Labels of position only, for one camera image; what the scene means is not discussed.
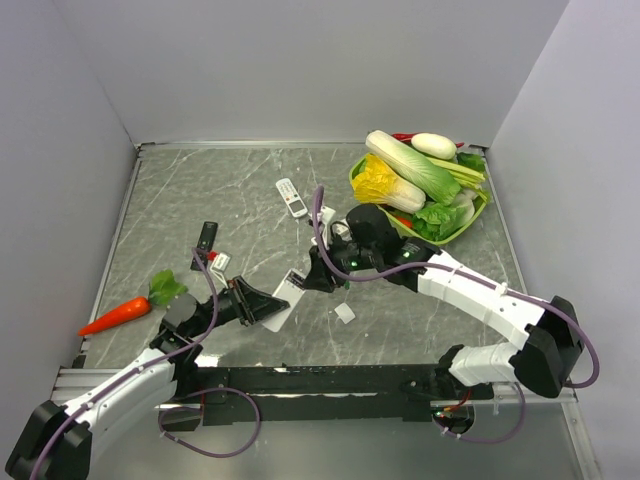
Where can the green napa cabbage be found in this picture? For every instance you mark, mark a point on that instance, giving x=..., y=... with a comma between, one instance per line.
x=438, y=183

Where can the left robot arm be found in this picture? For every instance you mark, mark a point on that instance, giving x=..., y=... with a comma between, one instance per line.
x=62, y=441

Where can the orange carrot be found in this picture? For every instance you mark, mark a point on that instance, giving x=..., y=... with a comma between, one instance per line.
x=124, y=313

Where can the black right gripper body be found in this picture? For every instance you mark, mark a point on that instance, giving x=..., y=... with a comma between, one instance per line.
x=350, y=256

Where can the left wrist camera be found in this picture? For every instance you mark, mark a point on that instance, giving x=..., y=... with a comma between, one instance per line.
x=218, y=261

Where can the green lettuce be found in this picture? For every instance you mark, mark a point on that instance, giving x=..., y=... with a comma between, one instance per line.
x=436, y=222

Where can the white battery cover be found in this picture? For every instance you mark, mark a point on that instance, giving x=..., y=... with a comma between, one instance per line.
x=345, y=313

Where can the green plastic tray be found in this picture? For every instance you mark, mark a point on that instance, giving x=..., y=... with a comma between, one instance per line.
x=403, y=221

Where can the white remote with screen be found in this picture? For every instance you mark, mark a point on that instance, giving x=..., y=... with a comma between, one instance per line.
x=293, y=201

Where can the yellow napa cabbage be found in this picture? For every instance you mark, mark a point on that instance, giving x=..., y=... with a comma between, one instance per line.
x=377, y=183

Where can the green leaf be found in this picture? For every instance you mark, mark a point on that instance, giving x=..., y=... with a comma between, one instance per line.
x=163, y=287

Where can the green celery stalks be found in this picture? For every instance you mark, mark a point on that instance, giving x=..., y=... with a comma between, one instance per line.
x=469, y=170

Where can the white radish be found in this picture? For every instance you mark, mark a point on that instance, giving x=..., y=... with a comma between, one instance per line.
x=434, y=145

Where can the white remote control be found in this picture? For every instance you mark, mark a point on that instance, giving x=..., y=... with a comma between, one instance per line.
x=291, y=291

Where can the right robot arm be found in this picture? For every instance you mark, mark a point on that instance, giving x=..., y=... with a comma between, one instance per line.
x=541, y=343

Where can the black remote control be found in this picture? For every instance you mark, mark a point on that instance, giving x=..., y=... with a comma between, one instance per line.
x=206, y=240

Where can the red chili pepper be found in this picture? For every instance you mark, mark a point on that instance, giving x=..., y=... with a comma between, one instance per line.
x=403, y=137

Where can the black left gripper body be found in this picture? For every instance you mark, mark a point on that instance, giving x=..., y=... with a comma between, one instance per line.
x=232, y=305

